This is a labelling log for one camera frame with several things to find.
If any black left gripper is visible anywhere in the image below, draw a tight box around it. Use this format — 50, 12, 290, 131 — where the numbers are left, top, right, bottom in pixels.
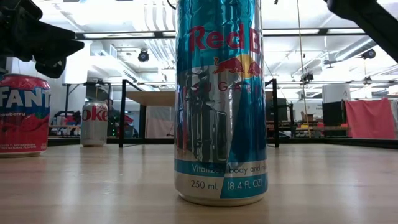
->
0, 0, 85, 78

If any red strawberry Fanta can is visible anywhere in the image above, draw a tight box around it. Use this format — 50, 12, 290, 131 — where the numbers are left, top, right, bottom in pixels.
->
0, 73, 51, 159

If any silver Diet Coke can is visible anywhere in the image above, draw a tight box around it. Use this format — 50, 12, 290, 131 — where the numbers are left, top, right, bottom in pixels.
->
80, 100, 109, 147

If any blue silver Red Bull can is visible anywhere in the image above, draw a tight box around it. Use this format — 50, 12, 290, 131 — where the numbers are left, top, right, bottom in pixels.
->
174, 0, 269, 207

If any wooden shelf with black legs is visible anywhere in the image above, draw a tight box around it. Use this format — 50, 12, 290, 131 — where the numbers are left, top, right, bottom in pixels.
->
119, 78, 280, 149

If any person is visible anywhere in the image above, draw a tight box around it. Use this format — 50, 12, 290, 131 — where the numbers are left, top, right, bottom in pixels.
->
105, 98, 121, 138

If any white fabric panel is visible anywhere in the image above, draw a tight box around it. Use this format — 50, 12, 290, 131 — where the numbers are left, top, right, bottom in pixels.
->
145, 105, 175, 139

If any black equipment case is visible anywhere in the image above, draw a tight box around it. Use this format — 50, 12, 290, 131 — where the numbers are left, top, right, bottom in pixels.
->
266, 98, 295, 138

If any cardboard box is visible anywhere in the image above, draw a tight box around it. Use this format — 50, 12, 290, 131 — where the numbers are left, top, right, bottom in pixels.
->
300, 111, 315, 123

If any white box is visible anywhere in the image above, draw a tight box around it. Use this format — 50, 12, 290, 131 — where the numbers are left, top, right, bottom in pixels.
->
322, 83, 351, 104

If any black cabinet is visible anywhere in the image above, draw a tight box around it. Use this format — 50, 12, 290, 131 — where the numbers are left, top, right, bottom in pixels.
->
322, 101, 345, 137

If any red cloth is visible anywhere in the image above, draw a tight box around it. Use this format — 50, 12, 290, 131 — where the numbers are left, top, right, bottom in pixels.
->
344, 98, 396, 140

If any tan hanging cord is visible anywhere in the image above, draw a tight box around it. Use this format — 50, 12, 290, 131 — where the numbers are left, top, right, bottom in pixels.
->
295, 0, 312, 138

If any black aluminium table frame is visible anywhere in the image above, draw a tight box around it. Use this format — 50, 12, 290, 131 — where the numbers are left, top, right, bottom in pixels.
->
46, 136, 398, 150

